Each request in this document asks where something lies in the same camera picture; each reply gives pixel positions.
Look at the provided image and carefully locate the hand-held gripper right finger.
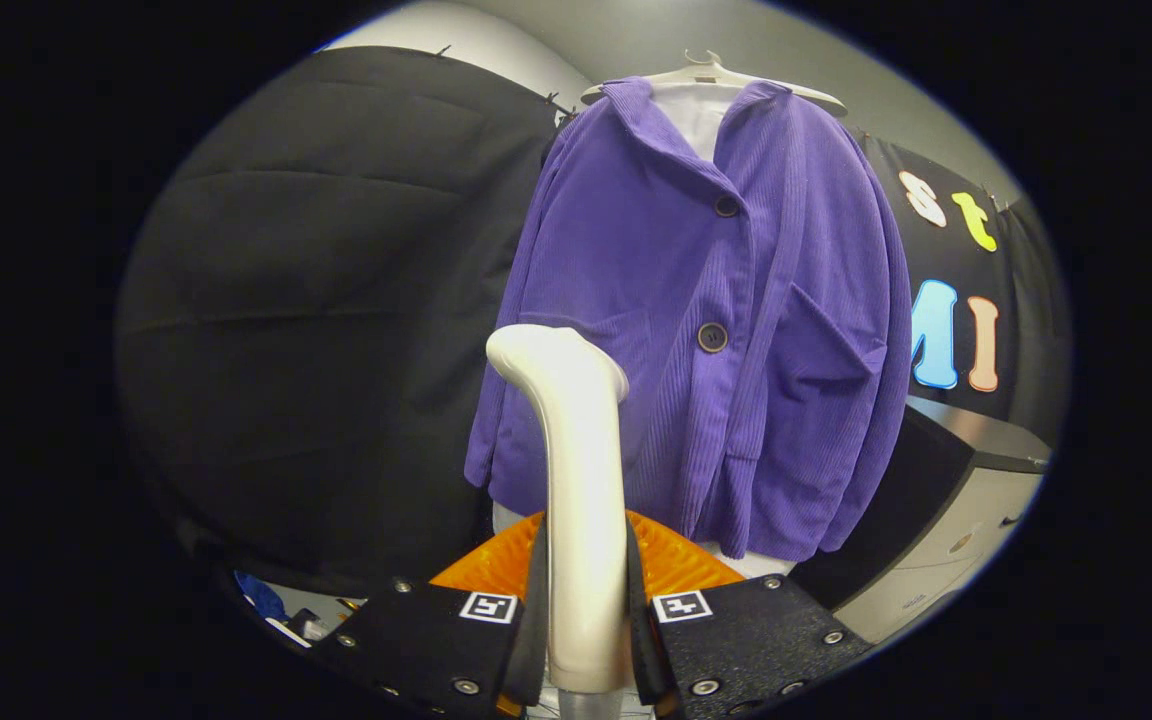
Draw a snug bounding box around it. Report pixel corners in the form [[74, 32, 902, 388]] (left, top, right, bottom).
[[624, 510, 877, 720]]

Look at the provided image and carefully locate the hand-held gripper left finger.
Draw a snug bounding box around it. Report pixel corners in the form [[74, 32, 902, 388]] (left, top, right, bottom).
[[314, 510, 551, 720]]

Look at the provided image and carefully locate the white garment steamer head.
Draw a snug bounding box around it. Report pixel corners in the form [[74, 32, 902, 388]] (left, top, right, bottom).
[[485, 325, 633, 695]]

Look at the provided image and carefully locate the purple corduroy jacket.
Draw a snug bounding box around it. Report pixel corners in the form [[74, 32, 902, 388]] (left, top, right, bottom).
[[464, 78, 914, 563]]

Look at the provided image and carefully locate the white clothes hanger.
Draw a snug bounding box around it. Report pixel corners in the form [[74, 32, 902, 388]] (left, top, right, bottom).
[[581, 50, 849, 119]]

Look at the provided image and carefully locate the blue cloth item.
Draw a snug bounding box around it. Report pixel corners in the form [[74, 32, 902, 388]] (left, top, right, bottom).
[[233, 570, 289, 623]]

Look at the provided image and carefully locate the cream cabinet with dark top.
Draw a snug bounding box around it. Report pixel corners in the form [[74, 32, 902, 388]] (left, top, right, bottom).
[[796, 395, 1053, 645]]

